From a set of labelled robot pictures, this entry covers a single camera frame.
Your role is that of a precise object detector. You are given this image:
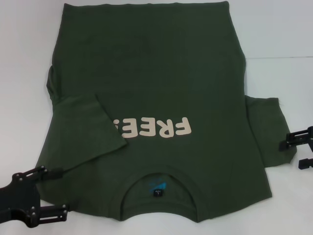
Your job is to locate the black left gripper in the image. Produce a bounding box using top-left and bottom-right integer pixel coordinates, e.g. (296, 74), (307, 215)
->
(0, 165), (71, 228)

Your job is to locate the dark green FREE t-shirt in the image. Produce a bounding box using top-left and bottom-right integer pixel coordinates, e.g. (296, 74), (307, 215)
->
(33, 1), (294, 223)

